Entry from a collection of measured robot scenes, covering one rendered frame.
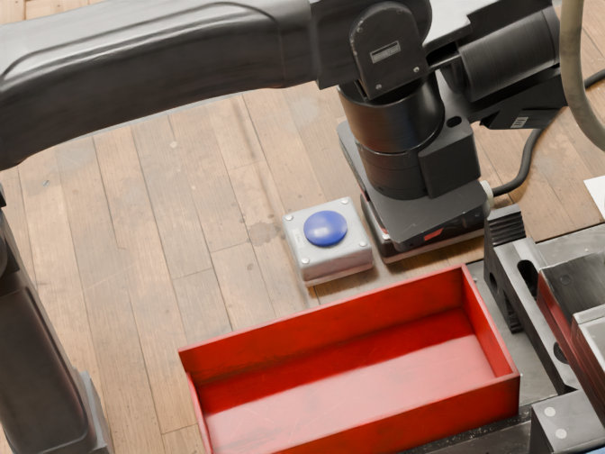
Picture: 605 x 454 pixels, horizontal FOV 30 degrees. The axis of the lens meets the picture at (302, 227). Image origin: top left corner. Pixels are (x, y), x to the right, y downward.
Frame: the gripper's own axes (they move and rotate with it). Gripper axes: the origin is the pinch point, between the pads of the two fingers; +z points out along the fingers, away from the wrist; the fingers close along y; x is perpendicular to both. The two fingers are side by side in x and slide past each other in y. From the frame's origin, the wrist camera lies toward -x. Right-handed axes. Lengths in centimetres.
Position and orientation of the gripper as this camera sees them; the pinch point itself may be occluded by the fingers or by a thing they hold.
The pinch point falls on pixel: (428, 229)
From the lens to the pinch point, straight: 80.6
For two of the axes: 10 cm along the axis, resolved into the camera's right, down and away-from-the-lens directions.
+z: 2.3, 4.7, 8.5
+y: -3.5, -7.7, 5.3
